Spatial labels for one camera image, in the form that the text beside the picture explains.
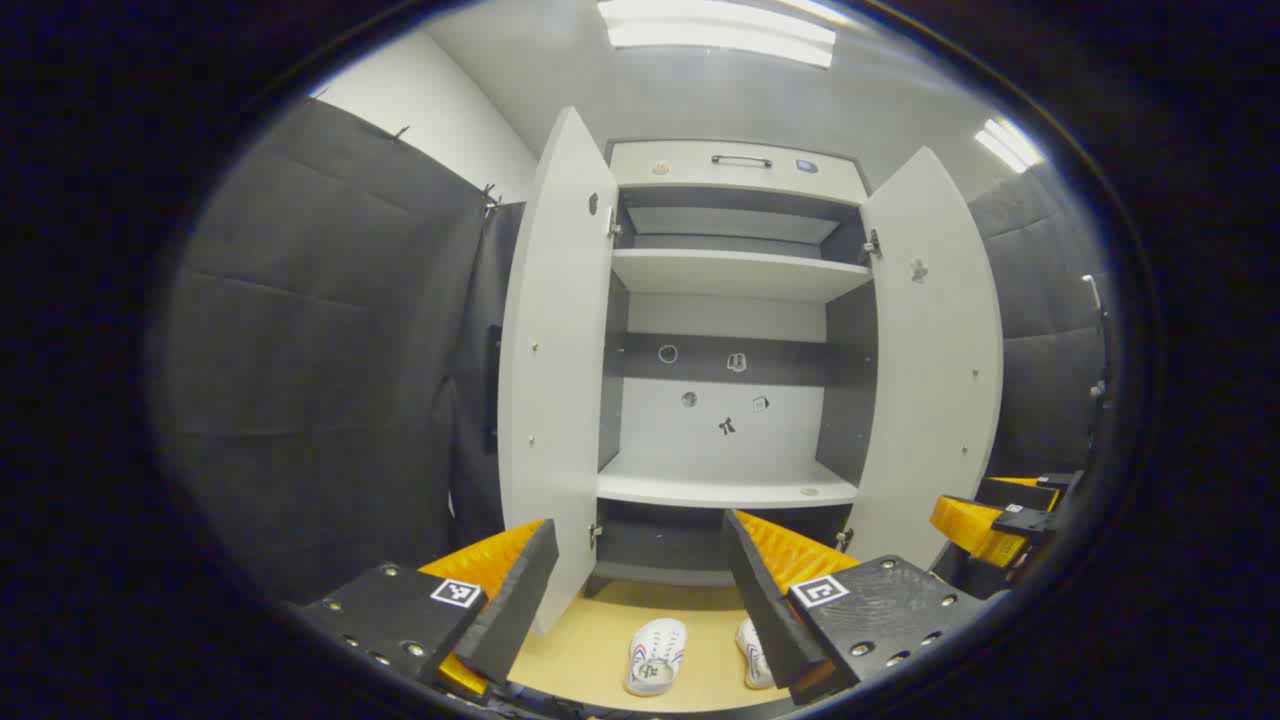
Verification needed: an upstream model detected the dark metal stand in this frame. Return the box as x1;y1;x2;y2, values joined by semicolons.
1083;273;1111;406

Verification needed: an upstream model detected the white canvas shoe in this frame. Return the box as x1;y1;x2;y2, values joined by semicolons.
625;618;689;698
735;617;776;691

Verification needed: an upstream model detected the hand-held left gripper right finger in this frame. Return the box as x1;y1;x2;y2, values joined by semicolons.
722;508;986;706

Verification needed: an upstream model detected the white cabinet drawer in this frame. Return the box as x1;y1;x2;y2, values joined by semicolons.
608;140;869;206

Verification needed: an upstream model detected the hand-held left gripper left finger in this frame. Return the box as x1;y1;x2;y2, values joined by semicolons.
300;518;561;701

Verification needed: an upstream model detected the white shoe cabinet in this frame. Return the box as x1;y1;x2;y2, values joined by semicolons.
585;138;881;601

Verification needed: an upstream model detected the white shoe cabinet door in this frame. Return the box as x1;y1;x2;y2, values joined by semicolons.
840;147;1004;571
497;105;621;636

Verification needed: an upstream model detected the black backdrop cloth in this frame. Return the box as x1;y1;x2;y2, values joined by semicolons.
150;95;1113;601

